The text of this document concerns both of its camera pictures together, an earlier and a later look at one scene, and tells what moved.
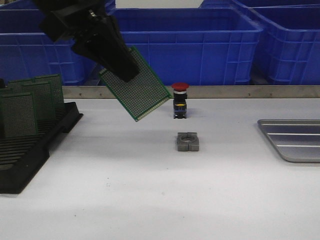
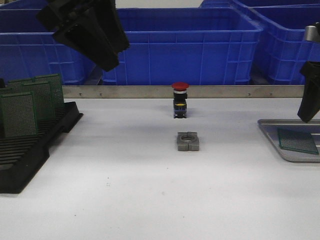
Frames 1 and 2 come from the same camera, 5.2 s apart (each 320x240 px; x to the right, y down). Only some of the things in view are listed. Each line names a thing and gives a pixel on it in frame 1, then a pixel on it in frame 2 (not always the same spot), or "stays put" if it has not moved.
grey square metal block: x=187 y=141 stays put
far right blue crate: x=213 y=4 stays put
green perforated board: x=19 y=116 stays put
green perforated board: x=139 y=96 → x=297 y=140
